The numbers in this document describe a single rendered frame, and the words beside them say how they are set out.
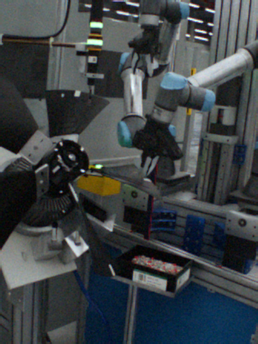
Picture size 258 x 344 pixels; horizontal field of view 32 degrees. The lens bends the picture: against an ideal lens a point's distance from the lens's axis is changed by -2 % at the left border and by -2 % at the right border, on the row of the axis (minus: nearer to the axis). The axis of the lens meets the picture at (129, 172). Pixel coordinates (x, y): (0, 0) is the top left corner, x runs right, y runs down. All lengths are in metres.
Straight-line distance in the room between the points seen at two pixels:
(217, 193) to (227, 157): 0.17
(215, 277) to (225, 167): 0.61
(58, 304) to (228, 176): 1.18
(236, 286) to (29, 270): 0.67
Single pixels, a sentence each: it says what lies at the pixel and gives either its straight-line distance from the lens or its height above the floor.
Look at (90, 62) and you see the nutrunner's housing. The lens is 1.39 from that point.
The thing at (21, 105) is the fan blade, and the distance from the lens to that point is 1.36.
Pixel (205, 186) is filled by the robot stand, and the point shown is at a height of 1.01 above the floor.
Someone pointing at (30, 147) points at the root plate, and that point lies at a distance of 1.36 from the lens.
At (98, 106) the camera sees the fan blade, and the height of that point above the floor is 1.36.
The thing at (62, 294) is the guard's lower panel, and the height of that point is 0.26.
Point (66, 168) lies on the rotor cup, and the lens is 1.29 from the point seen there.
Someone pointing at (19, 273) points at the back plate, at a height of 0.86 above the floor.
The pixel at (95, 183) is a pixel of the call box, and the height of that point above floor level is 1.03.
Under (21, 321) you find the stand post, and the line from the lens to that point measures 1.62.
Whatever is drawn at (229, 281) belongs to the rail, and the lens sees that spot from 1.58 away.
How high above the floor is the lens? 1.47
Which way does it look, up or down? 12 degrees down
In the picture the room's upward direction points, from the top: 6 degrees clockwise
